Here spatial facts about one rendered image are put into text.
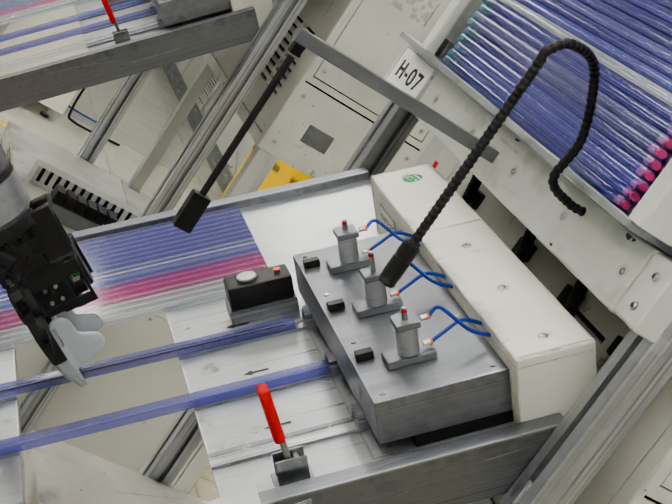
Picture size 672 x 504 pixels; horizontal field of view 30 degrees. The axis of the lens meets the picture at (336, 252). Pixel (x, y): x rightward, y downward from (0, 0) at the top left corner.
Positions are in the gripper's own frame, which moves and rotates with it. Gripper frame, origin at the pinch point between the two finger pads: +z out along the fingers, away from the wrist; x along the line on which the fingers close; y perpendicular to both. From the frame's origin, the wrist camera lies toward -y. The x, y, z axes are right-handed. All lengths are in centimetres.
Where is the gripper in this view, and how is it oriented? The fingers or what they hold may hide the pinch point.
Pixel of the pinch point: (72, 374)
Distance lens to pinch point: 141.9
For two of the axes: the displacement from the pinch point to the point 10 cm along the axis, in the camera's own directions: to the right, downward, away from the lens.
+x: -2.5, -4.0, 8.8
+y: 9.0, -4.4, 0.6
